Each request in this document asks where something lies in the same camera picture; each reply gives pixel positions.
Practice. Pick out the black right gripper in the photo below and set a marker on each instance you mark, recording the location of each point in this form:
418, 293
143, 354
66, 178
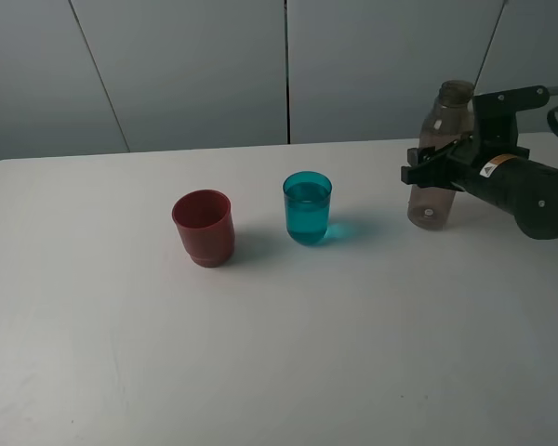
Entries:
523, 188

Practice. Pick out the smoky translucent water bottle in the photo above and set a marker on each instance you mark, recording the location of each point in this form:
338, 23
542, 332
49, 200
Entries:
449, 118

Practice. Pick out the teal translucent plastic cup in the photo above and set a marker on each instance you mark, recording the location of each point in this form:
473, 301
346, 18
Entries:
307, 196

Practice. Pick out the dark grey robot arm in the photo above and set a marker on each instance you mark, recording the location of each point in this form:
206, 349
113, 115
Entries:
500, 174

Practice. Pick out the red plastic cup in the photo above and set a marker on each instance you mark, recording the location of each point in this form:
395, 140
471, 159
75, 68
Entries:
204, 222

